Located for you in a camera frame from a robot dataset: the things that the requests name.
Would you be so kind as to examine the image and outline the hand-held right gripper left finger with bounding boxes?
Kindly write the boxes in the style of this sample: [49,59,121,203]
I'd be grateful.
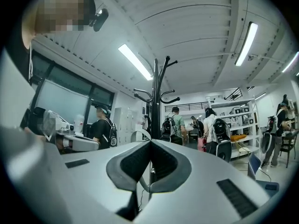
[56,139,152,224]

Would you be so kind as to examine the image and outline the blue chair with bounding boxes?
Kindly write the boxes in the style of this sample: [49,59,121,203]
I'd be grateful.
[247,152,280,191]

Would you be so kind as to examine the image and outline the person's black shirt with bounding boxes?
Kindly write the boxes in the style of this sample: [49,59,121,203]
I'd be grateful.
[3,17,33,86]

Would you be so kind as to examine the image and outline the black framed window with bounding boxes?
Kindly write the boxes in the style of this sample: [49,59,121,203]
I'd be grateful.
[29,51,115,137]

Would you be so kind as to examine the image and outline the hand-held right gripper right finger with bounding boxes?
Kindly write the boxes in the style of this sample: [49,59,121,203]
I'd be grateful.
[135,139,279,224]

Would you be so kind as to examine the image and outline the white plastic container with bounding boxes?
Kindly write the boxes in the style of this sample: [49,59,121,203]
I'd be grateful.
[72,114,85,134]

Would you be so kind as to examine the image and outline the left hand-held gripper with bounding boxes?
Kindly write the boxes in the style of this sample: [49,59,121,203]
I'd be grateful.
[35,110,99,154]

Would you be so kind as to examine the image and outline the long ceiling light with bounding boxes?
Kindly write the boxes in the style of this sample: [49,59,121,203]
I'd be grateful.
[281,51,299,74]
[118,43,154,81]
[234,21,259,67]

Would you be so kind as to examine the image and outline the black stair railing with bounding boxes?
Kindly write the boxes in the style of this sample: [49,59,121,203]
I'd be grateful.
[223,86,256,102]

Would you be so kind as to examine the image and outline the black wooden chair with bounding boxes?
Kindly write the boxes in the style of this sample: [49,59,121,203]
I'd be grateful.
[279,129,299,168]

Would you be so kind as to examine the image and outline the black mezzanine railing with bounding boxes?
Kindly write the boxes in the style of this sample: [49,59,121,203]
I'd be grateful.
[164,101,211,113]

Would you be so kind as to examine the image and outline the row of stored white grippers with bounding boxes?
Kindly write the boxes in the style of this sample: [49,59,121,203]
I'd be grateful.
[228,107,255,127]

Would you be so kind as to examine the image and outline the white shelf unit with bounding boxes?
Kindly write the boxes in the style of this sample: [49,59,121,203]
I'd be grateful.
[206,98,262,160]

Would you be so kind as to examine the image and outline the person's left forearm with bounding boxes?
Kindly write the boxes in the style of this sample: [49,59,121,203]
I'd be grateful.
[23,126,47,142]

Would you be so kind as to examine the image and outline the black coat rack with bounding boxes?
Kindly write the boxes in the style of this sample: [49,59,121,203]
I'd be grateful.
[133,56,181,202]

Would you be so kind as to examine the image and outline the black head-worn camera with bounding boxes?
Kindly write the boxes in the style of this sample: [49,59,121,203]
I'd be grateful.
[89,7,109,32]

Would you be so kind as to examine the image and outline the person's head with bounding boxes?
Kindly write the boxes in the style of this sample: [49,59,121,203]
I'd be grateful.
[22,0,96,49]

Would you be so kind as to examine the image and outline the silver fisheye camera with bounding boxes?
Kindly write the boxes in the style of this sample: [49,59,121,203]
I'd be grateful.
[61,122,77,135]

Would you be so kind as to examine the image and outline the white lockers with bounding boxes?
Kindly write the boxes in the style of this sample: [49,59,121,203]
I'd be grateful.
[114,107,138,147]

